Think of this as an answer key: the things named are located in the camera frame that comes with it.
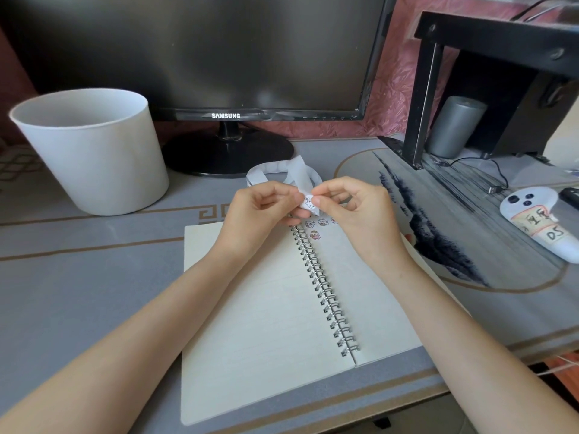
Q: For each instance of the person's left hand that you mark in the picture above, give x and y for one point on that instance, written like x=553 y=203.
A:
x=249 y=214

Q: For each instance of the orange woven bag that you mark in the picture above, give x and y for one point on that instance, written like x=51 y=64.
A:
x=565 y=388

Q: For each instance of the black plug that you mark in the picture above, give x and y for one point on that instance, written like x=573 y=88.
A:
x=494 y=189

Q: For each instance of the person's right hand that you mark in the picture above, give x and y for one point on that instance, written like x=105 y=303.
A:
x=368 y=214

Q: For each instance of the white sticker strip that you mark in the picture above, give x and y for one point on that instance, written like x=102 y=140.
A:
x=301 y=169

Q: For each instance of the grey patterned desk mat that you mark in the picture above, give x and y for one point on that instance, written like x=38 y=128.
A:
x=90 y=289

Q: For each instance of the black shelf frame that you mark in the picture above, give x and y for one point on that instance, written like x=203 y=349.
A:
x=420 y=108

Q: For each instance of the white labelled VR controller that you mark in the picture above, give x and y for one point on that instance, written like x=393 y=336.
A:
x=531 y=216

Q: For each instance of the black desk frame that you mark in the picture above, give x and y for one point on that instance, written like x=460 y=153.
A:
x=382 y=422

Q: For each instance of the person's right forearm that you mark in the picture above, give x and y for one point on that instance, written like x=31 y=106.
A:
x=475 y=343

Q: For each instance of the black computer monitor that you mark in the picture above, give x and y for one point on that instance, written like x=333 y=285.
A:
x=203 y=49

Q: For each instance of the grey cylindrical speaker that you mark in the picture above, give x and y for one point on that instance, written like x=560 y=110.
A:
x=457 y=128

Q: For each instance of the white plastic waste bin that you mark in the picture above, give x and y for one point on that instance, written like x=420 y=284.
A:
x=99 y=162

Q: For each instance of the person's left forearm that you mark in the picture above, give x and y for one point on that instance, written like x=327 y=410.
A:
x=126 y=352

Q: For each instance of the cream spiral notebook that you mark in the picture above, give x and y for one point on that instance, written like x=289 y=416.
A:
x=258 y=325

